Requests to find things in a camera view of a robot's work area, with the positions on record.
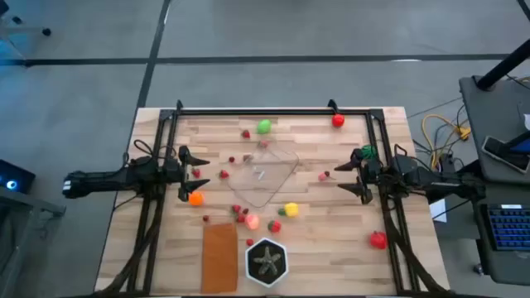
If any grey equipment cart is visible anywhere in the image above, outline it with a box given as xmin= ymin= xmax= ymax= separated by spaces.
xmin=458 ymin=75 xmax=530 ymax=287

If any black device blue light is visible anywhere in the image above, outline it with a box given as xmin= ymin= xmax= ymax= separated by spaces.
xmin=0 ymin=159 xmax=36 ymax=195

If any yellow cable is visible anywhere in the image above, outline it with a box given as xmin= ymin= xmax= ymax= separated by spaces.
xmin=421 ymin=113 xmax=472 ymax=167

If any green star-shaped succulent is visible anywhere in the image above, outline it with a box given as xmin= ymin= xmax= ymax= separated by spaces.
xmin=253 ymin=246 xmax=282 ymax=276

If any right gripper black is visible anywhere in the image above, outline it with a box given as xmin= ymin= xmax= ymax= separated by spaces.
xmin=334 ymin=147 xmax=383 ymax=205

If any red toy bell pepper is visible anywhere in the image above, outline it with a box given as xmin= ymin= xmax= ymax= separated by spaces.
xmin=369 ymin=231 xmax=388 ymax=250

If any grey metal shelf cart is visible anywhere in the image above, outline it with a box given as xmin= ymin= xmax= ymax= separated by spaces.
xmin=0 ymin=188 xmax=67 ymax=298

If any white paper sheet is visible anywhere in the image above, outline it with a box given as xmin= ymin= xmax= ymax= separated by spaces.
xmin=429 ymin=198 xmax=448 ymax=224

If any yellow toy pepper green stem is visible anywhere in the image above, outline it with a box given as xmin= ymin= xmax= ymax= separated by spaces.
xmin=277 ymin=202 xmax=300 ymax=219

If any thick black slanted pole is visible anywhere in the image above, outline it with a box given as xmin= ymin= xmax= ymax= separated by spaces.
xmin=475 ymin=39 xmax=530 ymax=91

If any laptop with blue keyboard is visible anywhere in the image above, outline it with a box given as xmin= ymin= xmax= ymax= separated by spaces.
xmin=483 ymin=202 xmax=530 ymax=252

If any office chair wheel base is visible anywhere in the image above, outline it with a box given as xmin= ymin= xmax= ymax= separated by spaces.
xmin=0 ymin=0 xmax=53 ymax=39

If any folded orange cloth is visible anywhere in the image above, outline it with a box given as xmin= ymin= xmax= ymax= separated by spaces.
xmin=200 ymin=222 xmax=239 ymax=295

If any white hexagonal planter pot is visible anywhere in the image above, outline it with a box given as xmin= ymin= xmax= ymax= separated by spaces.
xmin=244 ymin=237 xmax=290 ymax=289

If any black metal rig frame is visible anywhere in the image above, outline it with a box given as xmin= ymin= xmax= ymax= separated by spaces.
xmin=126 ymin=99 xmax=419 ymax=296

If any clear plastic tupperware container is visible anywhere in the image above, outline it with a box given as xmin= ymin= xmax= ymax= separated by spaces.
xmin=226 ymin=145 xmax=301 ymax=209

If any thick black cable conduit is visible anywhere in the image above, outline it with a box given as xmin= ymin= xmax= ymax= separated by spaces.
xmin=383 ymin=221 xmax=446 ymax=297
xmin=98 ymin=202 xmax=163 ymax=297

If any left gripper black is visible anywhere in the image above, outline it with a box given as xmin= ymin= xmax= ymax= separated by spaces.
xmin=163 ymin=145 xmax=211 ymax=203

